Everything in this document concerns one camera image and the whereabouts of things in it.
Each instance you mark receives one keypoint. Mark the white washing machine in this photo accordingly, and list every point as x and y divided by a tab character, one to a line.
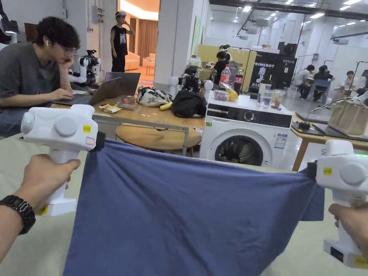
250	135

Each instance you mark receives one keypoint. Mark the dark blue shirt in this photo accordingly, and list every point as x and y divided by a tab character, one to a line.
184	212

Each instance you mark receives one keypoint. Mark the person's right hand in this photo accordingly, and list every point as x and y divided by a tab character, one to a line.
355	221

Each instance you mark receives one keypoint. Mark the person's left hand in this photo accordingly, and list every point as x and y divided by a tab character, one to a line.
43	181

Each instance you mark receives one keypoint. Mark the person's left forearm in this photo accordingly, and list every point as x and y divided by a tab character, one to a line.
11	221

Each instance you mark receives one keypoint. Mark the bed with beige sheet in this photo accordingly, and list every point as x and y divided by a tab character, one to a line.
37	247

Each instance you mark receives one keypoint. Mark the group of people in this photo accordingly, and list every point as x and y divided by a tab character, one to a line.
316	80

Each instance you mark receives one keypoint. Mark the cream sofa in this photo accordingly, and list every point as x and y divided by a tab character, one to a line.
133	59

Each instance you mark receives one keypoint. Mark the black and white robot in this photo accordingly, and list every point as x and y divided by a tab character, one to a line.
191	82

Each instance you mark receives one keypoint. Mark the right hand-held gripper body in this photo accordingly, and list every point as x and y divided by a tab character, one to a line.
345	172

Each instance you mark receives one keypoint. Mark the white humanoid robot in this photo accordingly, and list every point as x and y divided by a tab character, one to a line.
87	67

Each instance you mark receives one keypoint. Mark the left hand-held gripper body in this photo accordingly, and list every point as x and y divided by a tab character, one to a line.
59	126

